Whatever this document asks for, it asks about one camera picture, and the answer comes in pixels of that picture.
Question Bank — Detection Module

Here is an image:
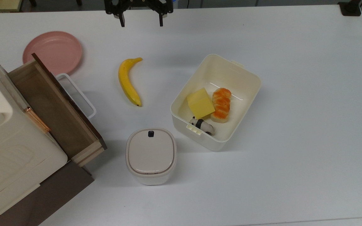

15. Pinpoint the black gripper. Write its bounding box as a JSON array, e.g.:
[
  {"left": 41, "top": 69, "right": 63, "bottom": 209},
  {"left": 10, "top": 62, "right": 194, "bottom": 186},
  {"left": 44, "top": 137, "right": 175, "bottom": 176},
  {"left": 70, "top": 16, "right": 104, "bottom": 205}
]
[{"left": 105, "top": 0, "right": 174, "bottom": 28}]

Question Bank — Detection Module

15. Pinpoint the yellow foam cube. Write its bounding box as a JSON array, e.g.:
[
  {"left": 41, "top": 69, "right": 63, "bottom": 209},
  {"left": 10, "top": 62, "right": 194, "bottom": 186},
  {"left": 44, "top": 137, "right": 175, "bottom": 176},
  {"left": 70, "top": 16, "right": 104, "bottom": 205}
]
[{"left": 186, "top": 87, "right": 216, "bottom": 120}]

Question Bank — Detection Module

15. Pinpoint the white open plastic box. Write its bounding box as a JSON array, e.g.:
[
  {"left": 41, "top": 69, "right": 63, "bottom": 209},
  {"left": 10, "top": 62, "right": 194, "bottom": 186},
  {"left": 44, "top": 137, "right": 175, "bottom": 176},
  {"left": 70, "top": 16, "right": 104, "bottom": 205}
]
[{"left": 170, "top": 54, "right": 262, "bottom": 152}]

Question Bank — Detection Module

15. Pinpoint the yellow banana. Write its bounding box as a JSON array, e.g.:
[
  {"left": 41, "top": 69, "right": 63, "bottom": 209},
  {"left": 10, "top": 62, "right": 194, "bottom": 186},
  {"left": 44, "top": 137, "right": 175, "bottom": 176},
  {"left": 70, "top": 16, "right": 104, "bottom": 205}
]
[{"left": 118, "top": 57, "right": 143, "bottom": 107}]

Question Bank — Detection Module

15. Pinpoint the pink plate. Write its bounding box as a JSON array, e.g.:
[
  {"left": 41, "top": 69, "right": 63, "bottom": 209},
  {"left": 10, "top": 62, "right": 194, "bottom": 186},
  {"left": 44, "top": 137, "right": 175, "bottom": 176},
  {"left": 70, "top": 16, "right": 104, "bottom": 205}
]
[{"left": 22, "top": 31, "right": 83, "bottom": 76}]

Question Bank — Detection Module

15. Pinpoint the orange glazed bread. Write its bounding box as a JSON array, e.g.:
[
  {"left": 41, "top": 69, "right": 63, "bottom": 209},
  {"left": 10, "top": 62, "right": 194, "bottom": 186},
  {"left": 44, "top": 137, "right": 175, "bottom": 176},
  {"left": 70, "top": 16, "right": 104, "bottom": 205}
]
[{"left": 210, "top": 87, "right": 232, "bottom": 123}]

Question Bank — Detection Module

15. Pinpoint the panda toy figure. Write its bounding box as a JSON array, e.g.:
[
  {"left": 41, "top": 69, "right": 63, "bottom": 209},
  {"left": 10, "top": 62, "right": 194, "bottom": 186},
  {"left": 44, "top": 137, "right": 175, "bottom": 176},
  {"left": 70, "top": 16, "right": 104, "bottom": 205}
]
[{"left": 189, "top": 116, "right": 215, "bottom": 136}]

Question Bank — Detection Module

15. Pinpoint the open wooden drawer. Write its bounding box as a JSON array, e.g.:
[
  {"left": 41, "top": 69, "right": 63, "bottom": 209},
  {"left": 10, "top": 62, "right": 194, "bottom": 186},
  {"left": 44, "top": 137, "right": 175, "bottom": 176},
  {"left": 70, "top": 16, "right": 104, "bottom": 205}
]
[{"left": 8, "top": 53, "right": 107, "bottom": 167}]

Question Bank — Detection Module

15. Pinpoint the cream trash can with lid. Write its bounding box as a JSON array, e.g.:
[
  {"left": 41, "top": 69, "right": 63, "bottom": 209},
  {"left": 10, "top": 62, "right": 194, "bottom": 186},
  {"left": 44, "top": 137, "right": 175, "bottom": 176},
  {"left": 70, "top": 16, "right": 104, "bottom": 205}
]
[{"left": 125, "top": 128, "right": 178, "bottom": 186}]

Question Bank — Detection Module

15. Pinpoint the copper latch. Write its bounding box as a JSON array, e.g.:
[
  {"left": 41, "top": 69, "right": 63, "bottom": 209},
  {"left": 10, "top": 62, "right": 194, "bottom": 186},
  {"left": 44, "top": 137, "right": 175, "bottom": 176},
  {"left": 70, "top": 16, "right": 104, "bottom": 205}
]
[{"left": 23, "top": 106, "right": 51, "bottom": 132}]

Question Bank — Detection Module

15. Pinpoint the dark brown wooden cabinet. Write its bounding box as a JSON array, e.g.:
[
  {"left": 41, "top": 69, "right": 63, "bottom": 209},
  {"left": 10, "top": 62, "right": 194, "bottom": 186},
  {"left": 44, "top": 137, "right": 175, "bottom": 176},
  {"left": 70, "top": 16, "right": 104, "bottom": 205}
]
[{"left": 0, "top": 160, "right": 95, "bottom": 226}]

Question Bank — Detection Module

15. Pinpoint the black clamp base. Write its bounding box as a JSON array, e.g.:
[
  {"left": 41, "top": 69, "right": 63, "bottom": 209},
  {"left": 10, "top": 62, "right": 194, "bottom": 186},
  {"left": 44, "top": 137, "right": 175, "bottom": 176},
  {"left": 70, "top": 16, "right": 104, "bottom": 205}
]
[{"left": 338, "top": 0, "right": 362, "bottom": 17}]

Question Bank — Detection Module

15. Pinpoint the white drawer handle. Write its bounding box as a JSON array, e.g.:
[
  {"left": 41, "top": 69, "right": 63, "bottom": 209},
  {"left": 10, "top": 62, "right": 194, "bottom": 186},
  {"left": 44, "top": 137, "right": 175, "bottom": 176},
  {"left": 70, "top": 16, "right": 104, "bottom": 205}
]
[{"left": 55, "top": 73, "right": 97, "bottom": 120}]

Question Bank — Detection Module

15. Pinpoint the cream storage box with handles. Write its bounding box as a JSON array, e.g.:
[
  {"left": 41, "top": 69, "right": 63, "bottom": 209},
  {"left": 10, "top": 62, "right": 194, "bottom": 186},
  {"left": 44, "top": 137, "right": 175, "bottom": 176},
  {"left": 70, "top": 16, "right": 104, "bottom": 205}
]
[{"left": 0, "top": 46, "right": 68, "bottom": 225}]

